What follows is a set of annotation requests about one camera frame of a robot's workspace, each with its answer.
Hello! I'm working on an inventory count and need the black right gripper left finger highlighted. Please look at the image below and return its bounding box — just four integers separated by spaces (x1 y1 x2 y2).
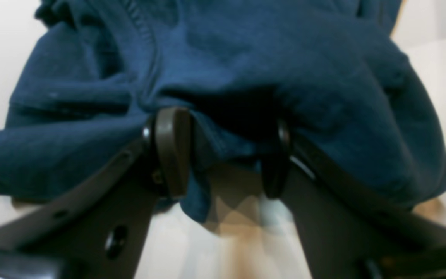
0 107 192 279

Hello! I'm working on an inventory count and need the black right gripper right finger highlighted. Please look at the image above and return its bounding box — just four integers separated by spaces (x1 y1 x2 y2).
261 120 446 279

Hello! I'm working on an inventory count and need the navy blue t-shirt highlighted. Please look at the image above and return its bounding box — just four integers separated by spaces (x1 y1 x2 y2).
0 0 446 222

